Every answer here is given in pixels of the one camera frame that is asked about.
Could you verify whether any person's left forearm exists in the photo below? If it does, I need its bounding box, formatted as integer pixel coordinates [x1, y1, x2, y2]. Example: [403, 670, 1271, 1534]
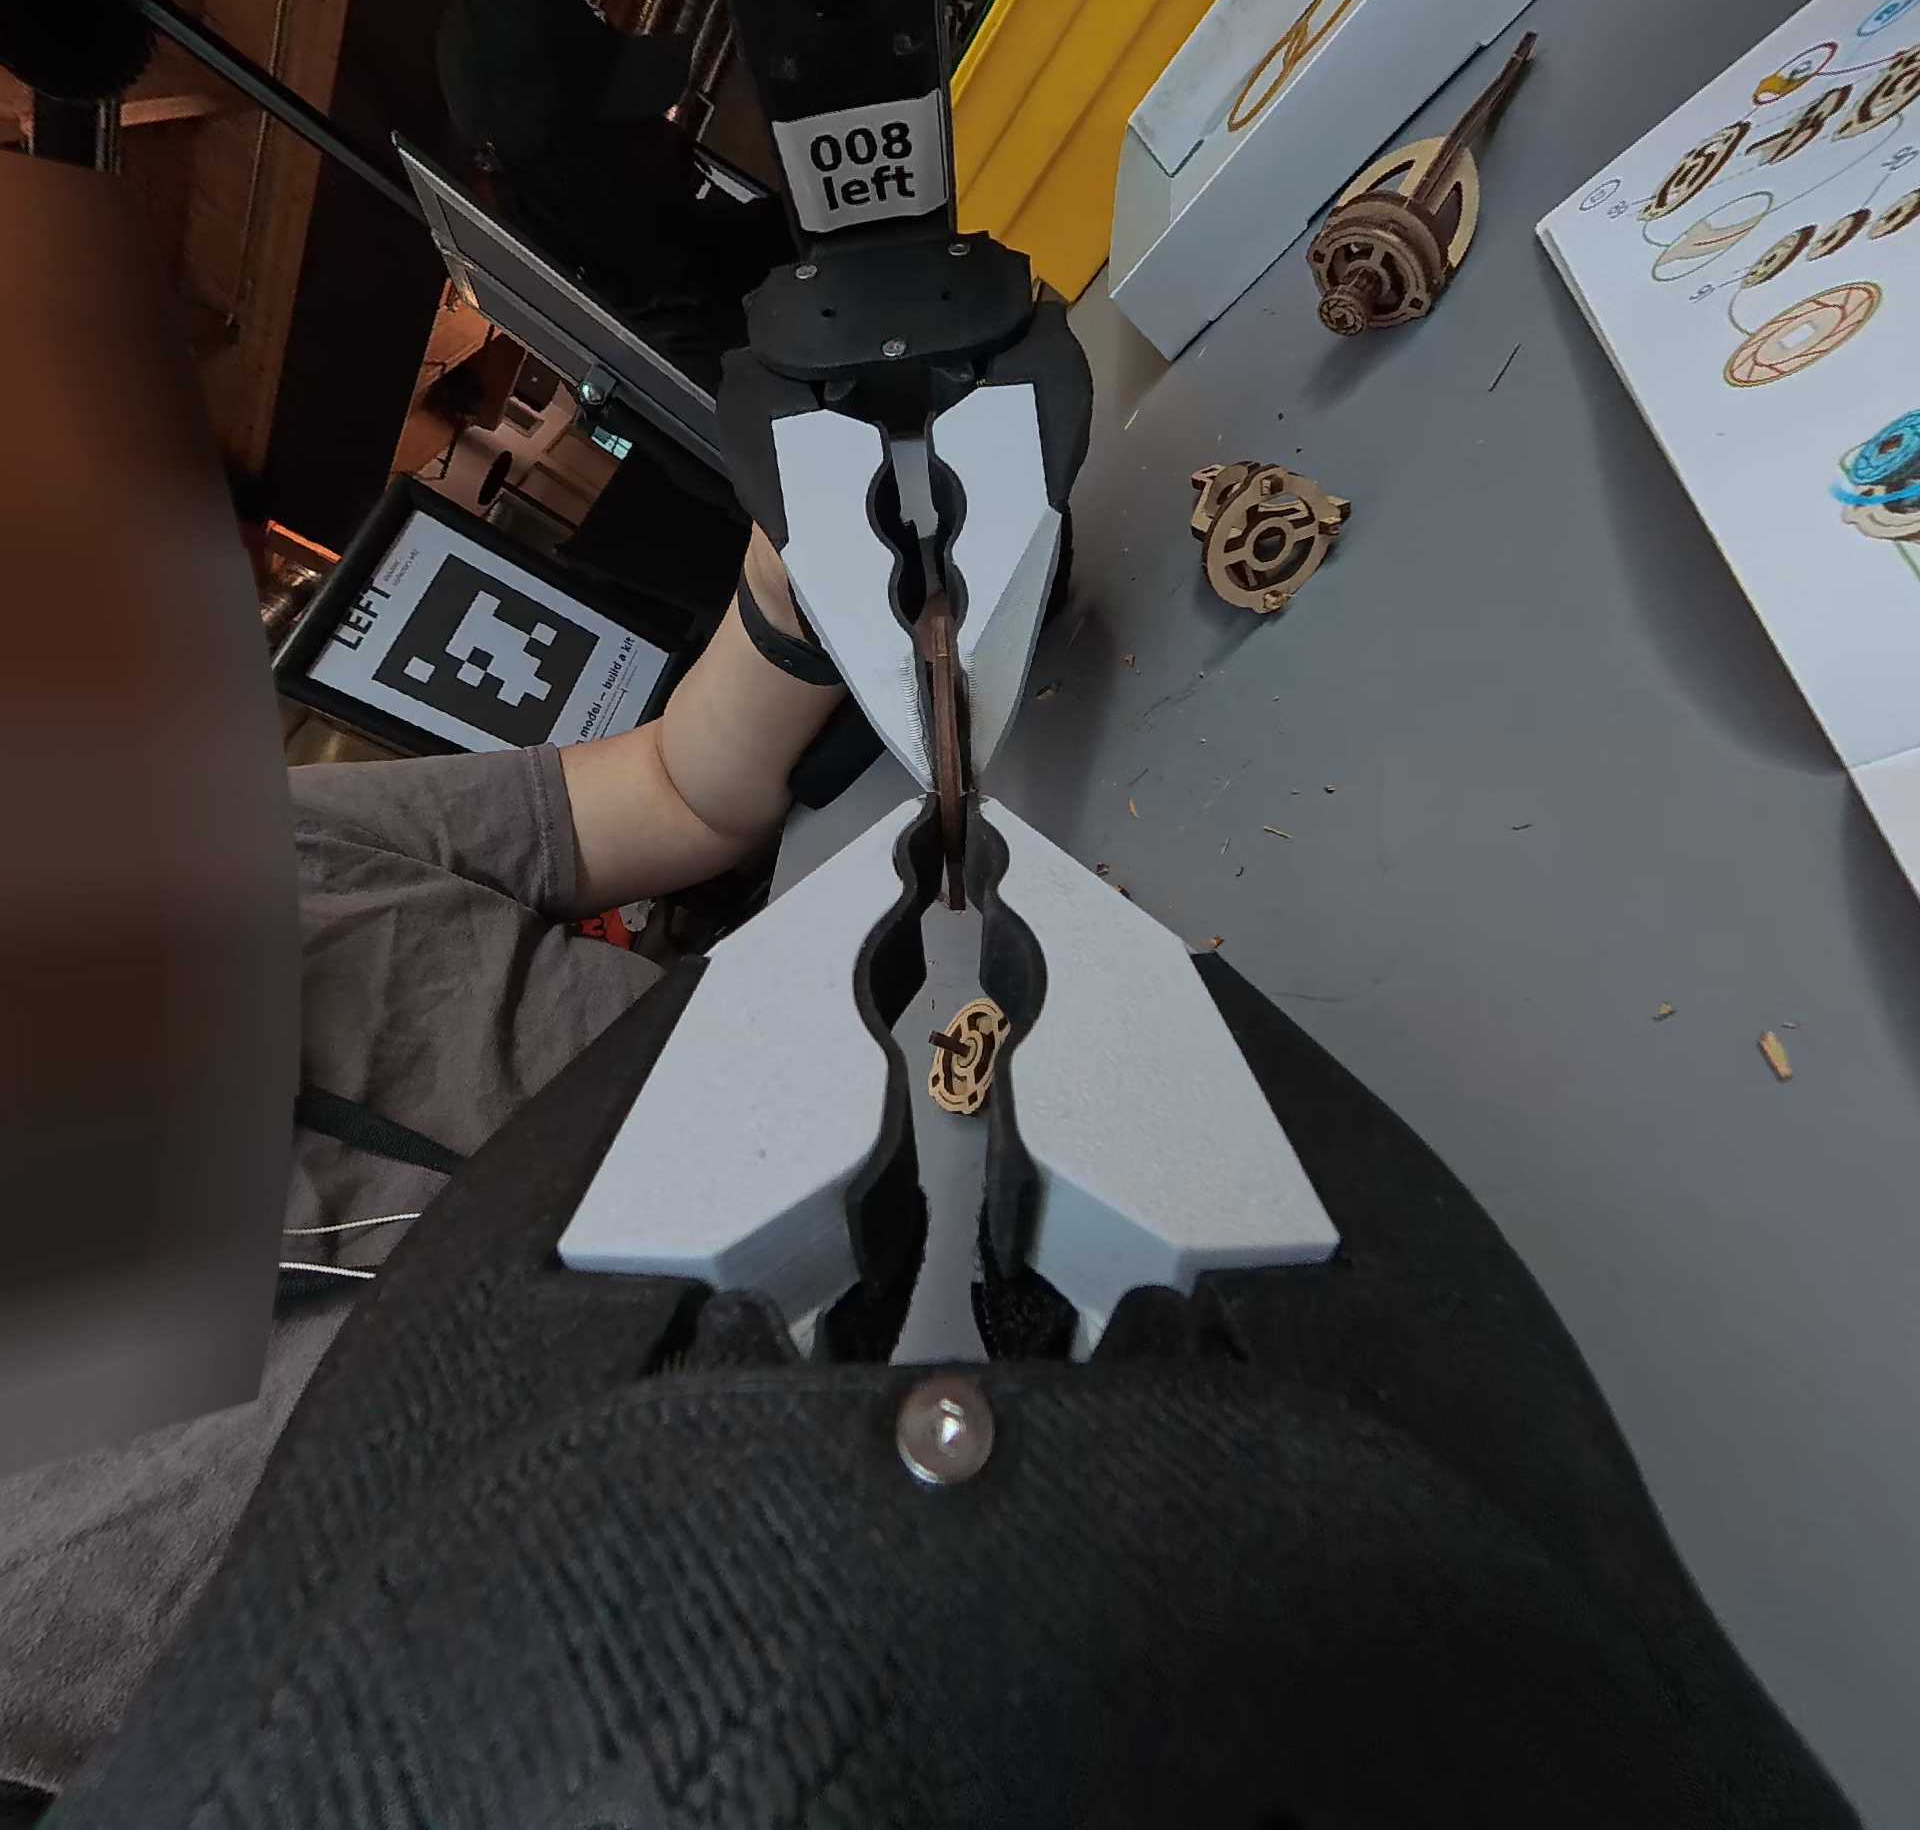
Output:
[557, 646, 818, 916]

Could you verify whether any small wooden gear with axle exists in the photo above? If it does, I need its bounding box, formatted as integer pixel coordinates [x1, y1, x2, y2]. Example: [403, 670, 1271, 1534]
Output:
[925, 996, 1014, 1116]

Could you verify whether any black round fixture on pole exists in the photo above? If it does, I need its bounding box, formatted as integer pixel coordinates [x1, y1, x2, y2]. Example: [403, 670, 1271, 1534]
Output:
[0, 0, 406, 197]

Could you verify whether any grey framed panel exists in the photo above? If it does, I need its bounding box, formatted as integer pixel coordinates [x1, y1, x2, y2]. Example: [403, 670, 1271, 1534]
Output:
[391, 134, 781, 429]

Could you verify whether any black strap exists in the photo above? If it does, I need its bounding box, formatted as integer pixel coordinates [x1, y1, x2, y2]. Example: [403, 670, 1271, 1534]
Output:
[295, 1086, 467, 1178]

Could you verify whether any person's left hand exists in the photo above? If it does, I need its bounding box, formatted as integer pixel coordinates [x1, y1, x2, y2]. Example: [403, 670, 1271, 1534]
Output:
[719, 522, 848, 753]

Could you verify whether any wooden ring pair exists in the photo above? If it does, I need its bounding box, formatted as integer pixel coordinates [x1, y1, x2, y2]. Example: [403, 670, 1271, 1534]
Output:
[1228, 0, 1388, 137]

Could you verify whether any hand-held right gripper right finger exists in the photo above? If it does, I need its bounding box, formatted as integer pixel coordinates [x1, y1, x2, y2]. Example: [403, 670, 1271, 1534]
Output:
[975, 794, 1341, 1365]

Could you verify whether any white instruction booklet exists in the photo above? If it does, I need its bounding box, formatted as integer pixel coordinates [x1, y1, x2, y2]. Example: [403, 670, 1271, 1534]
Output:
[1536, 0, 1920, 947]

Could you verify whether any round brown wooden disc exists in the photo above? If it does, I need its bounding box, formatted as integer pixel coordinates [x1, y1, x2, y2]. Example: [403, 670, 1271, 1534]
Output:
[913, 592, 975, 916]

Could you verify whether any wooden gear assembly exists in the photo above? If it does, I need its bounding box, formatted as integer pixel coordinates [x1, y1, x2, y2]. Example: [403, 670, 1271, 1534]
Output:
[1190, 460, 1351, 615]

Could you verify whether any yellow plastic bin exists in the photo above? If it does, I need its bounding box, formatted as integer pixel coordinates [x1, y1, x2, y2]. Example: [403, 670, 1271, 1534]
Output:
[947, 0, 1284, 302]

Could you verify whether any framed black white marker sign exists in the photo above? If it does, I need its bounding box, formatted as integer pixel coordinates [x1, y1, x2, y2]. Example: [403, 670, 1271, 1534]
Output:
[275, 479, 708, 770]

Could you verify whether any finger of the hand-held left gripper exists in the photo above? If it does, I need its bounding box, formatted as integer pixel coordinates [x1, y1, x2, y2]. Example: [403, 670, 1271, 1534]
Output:
[766, 407, 929, 797]
[928, 384, 1066, 783]

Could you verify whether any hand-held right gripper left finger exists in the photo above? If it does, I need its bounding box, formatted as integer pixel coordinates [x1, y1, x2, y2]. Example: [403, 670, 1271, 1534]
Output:
[555, 796, 924, 1365]

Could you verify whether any wooden drum assembly with lever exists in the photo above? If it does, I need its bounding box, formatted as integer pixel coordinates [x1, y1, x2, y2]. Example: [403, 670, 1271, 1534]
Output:
[1304, 32, 1539, 339]

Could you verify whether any white cardboard box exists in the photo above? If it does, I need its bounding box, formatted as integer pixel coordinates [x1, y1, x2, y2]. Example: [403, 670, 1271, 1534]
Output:
[1109, 0, 1621, 363]

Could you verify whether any white cord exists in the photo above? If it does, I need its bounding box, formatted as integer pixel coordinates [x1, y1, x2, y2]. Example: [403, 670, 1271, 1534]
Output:
[277, 1212, 428, 1284]

